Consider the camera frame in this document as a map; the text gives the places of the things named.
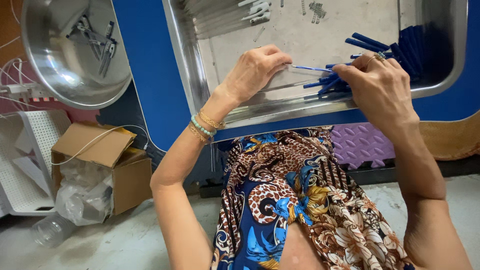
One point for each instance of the heap of assembled pens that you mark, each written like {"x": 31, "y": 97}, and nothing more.
{"x": 107, "y": 48}

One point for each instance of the white power strip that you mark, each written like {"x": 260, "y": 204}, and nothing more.
{"x": 22, "y": 92}

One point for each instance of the crumpled clear plastic bags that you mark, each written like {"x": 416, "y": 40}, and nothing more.
{"x": 84, "y": 195}

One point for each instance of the tan woven mat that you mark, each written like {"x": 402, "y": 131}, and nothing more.
{"x": 450, "y": 138}

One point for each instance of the round steel bowl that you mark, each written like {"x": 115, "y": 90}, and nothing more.
{"x": 56, "y": 71}

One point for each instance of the clear plastic bottle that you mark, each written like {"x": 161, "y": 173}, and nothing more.
{"x": 52, "y": 229}

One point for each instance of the heap of small metal springs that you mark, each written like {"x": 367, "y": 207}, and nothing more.
{"x": 318, "y": 11}

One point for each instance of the person's left hand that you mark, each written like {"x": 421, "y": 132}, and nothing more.
{"x": 247, "y": 75}

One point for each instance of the heap of blue pen barrels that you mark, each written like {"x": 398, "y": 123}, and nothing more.
{"x": 407, "y": 48}

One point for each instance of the person's right hand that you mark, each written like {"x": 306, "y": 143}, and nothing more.
{"x": 382, "y": 90}

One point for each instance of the purple foam mat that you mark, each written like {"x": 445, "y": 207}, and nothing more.
{"x": 360, "y": 144}

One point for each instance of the pile of clear pen tubes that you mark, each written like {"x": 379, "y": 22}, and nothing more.
{"x": 217, "y": 17}

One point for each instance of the brown cardboard box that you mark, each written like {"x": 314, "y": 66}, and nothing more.
{"x": 129, "y": 180}

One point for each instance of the white perforated plastic basket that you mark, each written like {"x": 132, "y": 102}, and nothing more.
{"x": 26, "y": 150}

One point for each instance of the clear pen tube blue refill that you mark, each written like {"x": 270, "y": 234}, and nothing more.
{"x": 311, "y": 68}

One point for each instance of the patterned blue brown dress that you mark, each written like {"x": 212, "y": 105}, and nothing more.
{"x": 285, "y": 195}

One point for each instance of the heap of white pen clips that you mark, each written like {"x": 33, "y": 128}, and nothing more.
{"x": 258, "y": 10}

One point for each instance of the rectangular steel tray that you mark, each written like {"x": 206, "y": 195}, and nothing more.
{"x": 300, "y": 108}

